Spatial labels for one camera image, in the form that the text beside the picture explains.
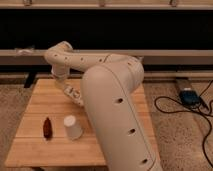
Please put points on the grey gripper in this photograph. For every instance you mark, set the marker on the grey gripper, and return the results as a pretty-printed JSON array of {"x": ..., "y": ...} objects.
[{"x": 60, "y": 74}]

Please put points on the white bottle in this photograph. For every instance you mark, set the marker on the white bottle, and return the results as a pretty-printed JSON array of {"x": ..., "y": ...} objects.
[{"x": 74, "y": 95}]

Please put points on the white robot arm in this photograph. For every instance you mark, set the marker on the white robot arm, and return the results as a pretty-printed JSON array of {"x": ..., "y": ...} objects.
[{"x": 102, "y": 84}]

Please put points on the brown small bottle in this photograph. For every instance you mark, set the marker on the brown small bottle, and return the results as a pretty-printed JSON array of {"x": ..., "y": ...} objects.
[{"x": 47, "y": 129}]

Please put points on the wooden table board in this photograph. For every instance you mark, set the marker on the wooden table board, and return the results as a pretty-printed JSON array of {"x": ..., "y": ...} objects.
[{"x": 31, "y": 149}]

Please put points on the blue power adapter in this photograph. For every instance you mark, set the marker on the blue power adapter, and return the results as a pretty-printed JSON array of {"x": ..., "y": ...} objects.
[{"x": 189, "y": 97}]

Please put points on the grey horizontal rail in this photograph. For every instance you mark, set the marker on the grey horizontal rail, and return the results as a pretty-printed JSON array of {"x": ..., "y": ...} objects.
[{"x": 150, "y": 57}]

